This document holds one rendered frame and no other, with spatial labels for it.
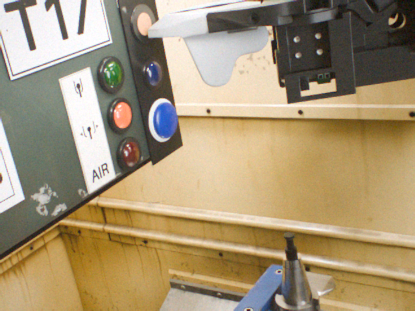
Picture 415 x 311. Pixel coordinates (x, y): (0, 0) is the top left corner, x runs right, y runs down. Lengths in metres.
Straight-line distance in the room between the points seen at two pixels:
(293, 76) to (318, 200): 0.89
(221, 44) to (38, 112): 0.15
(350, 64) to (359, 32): 0.03
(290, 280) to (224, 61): 0.48
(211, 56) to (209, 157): 0.96
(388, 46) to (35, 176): 0.28
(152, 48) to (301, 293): 0.50
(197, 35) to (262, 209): 0.98
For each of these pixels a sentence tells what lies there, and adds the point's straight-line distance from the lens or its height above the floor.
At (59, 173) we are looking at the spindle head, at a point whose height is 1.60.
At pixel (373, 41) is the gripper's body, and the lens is 0.49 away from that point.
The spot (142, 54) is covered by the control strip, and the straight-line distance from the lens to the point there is 0.49.
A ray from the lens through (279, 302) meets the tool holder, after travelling 0.91.
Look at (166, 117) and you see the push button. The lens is 0.50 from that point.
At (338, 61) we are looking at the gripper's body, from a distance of 0.47.
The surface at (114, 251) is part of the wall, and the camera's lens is 1.78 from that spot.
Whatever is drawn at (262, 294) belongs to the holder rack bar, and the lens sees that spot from 0.93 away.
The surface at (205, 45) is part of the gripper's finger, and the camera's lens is 0.47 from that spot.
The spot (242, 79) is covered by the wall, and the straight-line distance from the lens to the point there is 1.30.
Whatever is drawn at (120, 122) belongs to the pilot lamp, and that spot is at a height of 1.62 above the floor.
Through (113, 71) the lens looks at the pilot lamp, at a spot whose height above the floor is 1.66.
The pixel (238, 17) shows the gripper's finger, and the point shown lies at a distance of 0.45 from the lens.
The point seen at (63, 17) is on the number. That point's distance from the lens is 0.43.
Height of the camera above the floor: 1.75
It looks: 21 degrees down
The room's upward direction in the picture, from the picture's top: 10 degrees counter-clockwise
